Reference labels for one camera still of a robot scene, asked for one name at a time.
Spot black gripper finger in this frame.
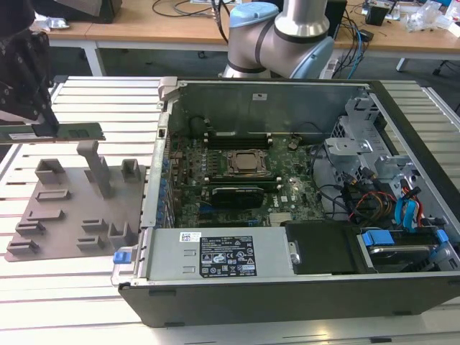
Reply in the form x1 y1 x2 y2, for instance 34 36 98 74
31 83 61 138

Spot green RAM stick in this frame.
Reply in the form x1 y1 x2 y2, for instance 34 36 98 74
207 131 270 139
0 121 107 146

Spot black monitor box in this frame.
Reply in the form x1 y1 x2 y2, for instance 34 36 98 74
34 0 123 23

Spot brown parts rack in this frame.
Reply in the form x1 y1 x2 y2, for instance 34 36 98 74
3 139 148 264

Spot wooden desk white legs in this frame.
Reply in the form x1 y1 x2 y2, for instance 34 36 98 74
30 0 233 77

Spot blue case latch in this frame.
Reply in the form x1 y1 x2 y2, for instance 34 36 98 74
112 249 133 267

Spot grey power supply unit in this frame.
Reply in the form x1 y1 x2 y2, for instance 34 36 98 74
145 226 290 283

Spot CPU socket with metal cover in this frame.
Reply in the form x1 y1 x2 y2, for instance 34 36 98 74
223 148 271 178

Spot silver CPU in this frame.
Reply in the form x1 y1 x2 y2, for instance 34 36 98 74
235 152 262 170

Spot black graphics card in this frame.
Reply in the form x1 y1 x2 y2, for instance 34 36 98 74
210 185 266 208

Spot green motherboard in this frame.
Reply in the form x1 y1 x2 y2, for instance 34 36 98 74
165 131 326 229

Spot white power strip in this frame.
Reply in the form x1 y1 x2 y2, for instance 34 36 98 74
318 57 341 79

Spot black open PC case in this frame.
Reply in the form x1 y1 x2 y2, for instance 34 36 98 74
111 77 460 328

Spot grey metal drive cage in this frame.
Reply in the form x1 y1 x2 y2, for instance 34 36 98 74
323 95 418 188

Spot black plastic air shroud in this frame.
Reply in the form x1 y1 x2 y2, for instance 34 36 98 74
280 219 361 276

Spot wooden desk with clutter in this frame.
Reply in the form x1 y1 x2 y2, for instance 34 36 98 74
333 0 460 73

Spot hard disk in blue carrier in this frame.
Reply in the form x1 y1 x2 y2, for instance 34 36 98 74
357 229 449 275

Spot clear plastic bags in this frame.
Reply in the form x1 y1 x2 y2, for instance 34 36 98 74
405 0 456 34

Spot grey case handle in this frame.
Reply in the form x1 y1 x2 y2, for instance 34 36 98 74
157 76 179 106

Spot black thin wire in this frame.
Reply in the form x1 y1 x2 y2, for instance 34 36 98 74
310 145 346 217

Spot blue hanging cable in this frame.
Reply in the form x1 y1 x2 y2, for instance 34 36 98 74
350 19 366 79

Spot red yellow wire bundle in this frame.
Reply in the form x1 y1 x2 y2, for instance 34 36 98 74
344 172 397 221

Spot blue flat wire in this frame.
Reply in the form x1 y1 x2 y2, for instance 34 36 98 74
394 196 411 231
408 195 426 231

